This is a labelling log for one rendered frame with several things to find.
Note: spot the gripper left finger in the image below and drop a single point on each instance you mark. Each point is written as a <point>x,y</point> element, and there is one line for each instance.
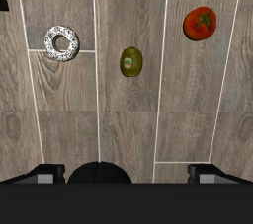
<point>49,171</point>

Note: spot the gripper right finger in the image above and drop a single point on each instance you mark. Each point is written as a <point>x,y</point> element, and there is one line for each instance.
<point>201,170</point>

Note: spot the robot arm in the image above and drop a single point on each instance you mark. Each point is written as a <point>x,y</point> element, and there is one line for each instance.
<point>99,173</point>

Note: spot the white sprinkled donut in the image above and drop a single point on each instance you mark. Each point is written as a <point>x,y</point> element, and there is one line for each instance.
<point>49,48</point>

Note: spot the green kiwi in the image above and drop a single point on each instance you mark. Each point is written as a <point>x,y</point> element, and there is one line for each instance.
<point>131,62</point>

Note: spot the red tomato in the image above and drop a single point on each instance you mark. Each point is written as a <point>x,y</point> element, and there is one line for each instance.
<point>199,24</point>

